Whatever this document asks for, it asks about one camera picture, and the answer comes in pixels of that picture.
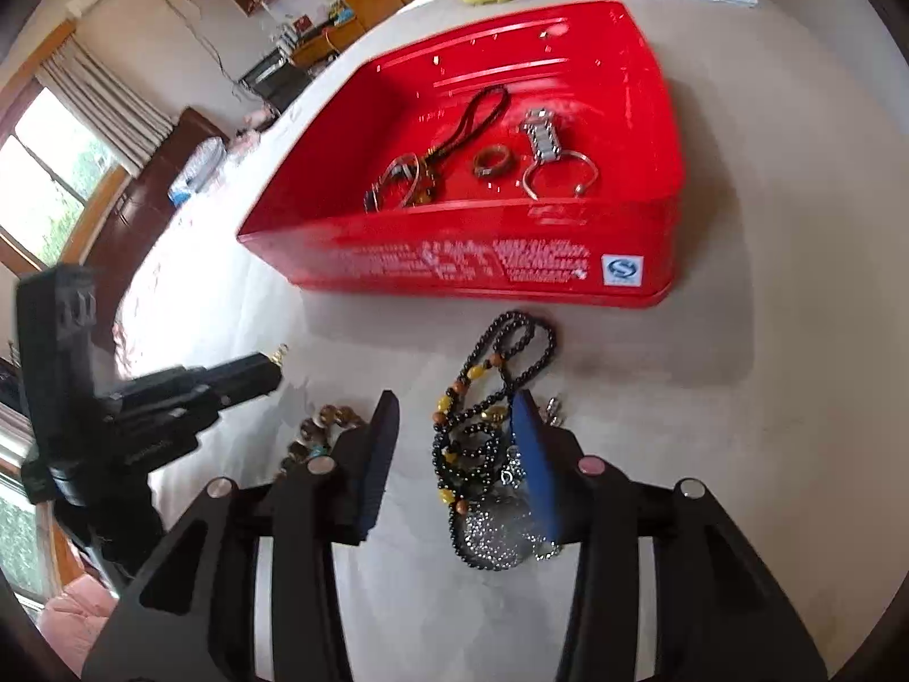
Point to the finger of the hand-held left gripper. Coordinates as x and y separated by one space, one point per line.
227 378
170 433

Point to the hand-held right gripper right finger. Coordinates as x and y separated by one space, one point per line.
536 469

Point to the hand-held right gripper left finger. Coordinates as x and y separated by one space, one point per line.
373 469

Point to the red tin box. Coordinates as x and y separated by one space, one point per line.
461 256

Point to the wide silver bangle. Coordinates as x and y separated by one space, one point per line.
405 160

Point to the thin silver bangle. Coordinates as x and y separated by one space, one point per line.
581 190

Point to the dark wooden headboard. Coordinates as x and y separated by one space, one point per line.
142 206

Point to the pink cushion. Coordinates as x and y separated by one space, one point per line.
78 614

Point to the folded grey blue towel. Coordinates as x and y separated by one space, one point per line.
199 167

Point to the window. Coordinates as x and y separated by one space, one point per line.
50 170

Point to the pink plush toy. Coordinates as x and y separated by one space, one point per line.
255 119

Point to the beige curtain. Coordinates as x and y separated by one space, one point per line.
106 99

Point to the black chair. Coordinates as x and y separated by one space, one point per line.
273 82

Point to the wooden desk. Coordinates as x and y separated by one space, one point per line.
327 35

